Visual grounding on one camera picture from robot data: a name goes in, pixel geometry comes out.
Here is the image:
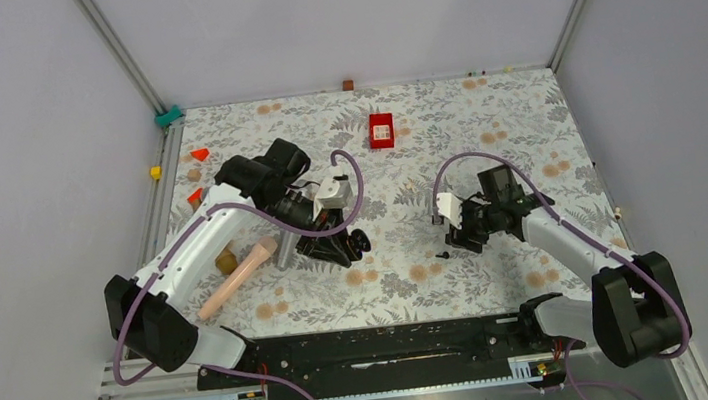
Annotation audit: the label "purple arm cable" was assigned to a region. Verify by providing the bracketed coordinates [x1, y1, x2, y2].
[424, 129, 702, 400]
[90, 147, 390, 400]

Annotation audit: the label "red wedge block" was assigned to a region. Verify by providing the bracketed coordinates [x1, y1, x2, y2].
[190, 148, 210, 162]

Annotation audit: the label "red box with label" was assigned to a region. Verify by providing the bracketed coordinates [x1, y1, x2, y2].
[368, 112, 395, 150]

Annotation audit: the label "teal block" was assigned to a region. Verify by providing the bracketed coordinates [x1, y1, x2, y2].
[154, 105, 183, 129]

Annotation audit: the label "floral table mat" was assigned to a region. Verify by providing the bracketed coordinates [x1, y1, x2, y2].
[166, 69, 626, 337]

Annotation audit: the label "gold brown microphone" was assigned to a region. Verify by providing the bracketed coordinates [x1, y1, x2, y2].
[214, 248, 239, 276]

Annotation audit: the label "silver microphone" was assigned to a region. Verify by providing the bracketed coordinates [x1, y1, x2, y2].
[276, 231, 299, 271]

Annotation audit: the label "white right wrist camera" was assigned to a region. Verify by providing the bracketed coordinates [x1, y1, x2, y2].
[435, 192, 463, 229]

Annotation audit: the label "aluminium corner rail left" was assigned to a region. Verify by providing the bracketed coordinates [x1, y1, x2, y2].
[72, 0, 167, 268]

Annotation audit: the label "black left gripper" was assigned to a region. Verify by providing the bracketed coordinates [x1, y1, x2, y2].
[262, 184, 357, 275]

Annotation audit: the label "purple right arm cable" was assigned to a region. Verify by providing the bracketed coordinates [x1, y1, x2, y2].
[424, 129, 702, 400]

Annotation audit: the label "yellow cube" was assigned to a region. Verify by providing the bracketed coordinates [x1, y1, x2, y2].
[149, 166, 162, 180]

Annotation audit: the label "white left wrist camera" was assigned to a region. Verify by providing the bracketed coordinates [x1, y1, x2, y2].
[312, 166, 352, 219]

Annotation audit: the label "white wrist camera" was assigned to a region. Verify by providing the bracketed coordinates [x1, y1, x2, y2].
[435, 192, 463, 229]
[312, 166, 352, 219]

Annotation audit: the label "pink microphone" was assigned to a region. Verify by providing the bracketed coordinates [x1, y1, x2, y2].
[198, 236, 278, 321]

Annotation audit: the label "white slotted cable duct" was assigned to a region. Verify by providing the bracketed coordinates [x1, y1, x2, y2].
[131, 352, 550, 400]

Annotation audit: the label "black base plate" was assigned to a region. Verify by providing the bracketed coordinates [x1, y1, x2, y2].
[196, 312, 568, 394]

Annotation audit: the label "small coloured beads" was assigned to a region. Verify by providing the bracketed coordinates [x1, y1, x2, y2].
[465, 65, 515, 77]

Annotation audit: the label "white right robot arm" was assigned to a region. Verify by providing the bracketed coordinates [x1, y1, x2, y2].
[432, 165, 692, 368]

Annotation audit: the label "black earbud charging case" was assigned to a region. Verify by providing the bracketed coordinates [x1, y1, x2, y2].
[347, 229, 372, 261]

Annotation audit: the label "red block near microphones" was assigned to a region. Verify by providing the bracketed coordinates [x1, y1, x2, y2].
[186, 187, 203, 205]

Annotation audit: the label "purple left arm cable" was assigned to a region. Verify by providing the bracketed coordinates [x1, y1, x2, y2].
[90, 147, 390, 400]

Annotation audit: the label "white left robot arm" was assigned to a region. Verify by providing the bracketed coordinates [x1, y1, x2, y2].
[104, 138, 371, 385]

